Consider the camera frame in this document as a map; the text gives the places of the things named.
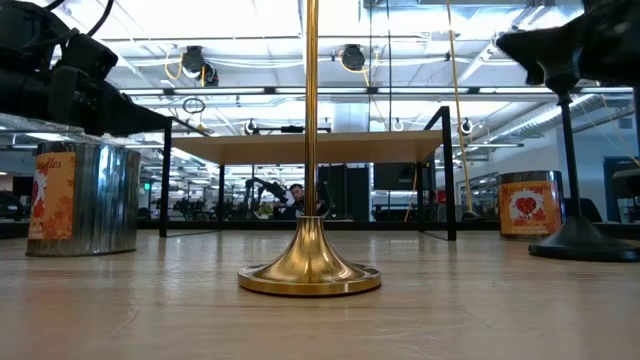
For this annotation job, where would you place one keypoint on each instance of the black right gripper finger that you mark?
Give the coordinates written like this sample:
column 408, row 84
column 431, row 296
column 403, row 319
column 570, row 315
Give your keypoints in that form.
column 555, row 27
column 530, row 52

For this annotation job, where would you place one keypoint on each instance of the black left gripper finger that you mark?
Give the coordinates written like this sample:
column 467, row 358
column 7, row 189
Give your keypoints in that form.
column 145, row 125
column 75, row 95

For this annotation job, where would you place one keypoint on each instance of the orange label candle tin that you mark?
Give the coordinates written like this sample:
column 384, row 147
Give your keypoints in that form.
column 100, row 200
column 530, row 205

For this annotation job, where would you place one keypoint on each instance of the black candlestick holder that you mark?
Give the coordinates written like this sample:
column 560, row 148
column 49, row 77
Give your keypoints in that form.
column 580, row 240

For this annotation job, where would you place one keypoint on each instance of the gold candlestick holder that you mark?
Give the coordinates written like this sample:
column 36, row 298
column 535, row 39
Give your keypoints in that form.
column 310, row 260

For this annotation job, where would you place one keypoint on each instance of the black background robot arm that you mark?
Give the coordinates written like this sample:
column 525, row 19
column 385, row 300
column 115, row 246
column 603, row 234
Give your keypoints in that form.
column 262, row 187

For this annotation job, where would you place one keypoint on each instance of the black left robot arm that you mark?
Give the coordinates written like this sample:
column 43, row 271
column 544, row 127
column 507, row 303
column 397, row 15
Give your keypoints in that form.
column 20, row 20

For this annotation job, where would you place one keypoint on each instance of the wooden shelf riser black legs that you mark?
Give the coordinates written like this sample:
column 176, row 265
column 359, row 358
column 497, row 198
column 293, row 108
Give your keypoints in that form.
column 310, row 147

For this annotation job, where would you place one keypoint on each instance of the person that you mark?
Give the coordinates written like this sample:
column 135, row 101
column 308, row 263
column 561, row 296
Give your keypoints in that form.
column 297, row 197

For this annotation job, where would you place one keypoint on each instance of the black office chair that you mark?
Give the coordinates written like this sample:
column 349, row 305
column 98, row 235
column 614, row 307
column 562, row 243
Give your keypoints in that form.
column 591, row 210

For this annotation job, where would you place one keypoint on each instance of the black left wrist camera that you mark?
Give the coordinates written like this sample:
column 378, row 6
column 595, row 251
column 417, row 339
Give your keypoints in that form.
column 92, row 55

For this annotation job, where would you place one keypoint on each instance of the black wall monitor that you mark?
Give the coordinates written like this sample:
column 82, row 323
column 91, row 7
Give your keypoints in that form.
column 395, row 176

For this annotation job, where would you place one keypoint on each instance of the black metal rig frame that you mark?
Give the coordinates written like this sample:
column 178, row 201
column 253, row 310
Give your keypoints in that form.
column 375, row 226

